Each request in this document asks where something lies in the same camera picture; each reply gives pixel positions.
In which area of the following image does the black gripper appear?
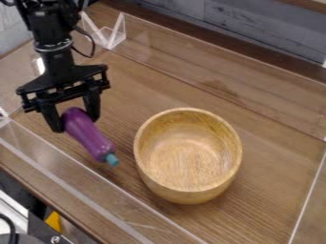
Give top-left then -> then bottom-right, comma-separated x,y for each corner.
16,49 -> 111,133

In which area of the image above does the purple toy eggplant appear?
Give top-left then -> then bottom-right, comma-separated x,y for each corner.
63,107 -> 121,167

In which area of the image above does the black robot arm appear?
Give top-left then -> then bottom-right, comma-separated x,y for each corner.
14,0 -> 111,132

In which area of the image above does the brown wooden bowl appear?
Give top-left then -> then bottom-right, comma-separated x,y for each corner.
134,108 -> 244,205

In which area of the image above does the yellow black device corner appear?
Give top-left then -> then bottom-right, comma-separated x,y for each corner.
27,212 -> 73,244

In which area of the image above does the black cable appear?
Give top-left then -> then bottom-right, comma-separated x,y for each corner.
69,27 -> 97,59

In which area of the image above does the clear acrylic tray enclosure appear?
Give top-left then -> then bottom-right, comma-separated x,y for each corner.
0,17 -> 326,244

